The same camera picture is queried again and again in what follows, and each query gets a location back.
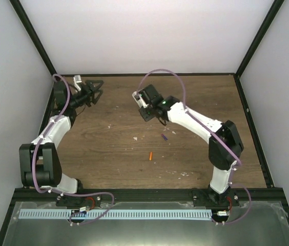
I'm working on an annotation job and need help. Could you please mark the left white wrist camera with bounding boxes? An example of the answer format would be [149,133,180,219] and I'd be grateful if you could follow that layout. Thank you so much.
[73,75,82,92]

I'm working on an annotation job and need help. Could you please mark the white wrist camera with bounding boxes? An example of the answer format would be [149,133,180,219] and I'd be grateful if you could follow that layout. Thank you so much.
[73,75,82,92]
[132,91,148,108]

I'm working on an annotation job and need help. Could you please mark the orange AAA battery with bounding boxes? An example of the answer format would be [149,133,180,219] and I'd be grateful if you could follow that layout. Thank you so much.
[149,152,153,161]

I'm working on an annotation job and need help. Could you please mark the light blue slotted cable duct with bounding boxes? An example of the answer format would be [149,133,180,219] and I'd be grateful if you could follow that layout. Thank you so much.
[18,209,212,220]

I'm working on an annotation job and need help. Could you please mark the grey metal front plate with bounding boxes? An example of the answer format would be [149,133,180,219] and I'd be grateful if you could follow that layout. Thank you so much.
[3,201,289,245]

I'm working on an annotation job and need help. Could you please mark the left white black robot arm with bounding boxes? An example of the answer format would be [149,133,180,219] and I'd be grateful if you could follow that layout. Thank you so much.
[19,75,104,207]

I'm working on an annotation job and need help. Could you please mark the black aluminium frame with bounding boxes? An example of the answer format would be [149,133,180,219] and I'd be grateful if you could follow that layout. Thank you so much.
[0,1,289,245]

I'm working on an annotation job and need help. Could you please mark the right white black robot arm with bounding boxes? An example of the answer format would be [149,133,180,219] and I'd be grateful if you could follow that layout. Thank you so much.
[132,85,244,207]

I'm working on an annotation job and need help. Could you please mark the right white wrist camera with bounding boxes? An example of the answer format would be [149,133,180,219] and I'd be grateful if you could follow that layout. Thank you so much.
[132,91,148,108]

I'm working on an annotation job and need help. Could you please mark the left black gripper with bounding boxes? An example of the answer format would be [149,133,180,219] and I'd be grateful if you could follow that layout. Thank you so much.
[69,81,104,109]

